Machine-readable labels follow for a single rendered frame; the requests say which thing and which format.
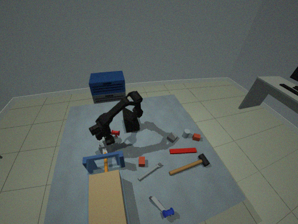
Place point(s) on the grey cylinder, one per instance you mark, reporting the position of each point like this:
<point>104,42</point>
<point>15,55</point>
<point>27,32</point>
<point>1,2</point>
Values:
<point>186,133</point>

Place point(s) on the mallet with wooden handle and black head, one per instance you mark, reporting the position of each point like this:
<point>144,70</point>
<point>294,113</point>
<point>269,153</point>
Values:
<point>202,159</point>

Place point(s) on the small red block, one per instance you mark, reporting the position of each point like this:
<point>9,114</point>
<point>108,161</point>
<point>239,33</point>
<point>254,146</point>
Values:
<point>141,161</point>
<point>196,137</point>

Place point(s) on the red flat bar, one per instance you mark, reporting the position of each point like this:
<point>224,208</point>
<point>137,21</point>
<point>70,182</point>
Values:
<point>182,150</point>

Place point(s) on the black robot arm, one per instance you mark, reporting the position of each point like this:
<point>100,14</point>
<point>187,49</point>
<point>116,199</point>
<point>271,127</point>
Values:
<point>103,121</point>

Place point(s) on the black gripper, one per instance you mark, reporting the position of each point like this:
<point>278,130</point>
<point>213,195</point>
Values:
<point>109,138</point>

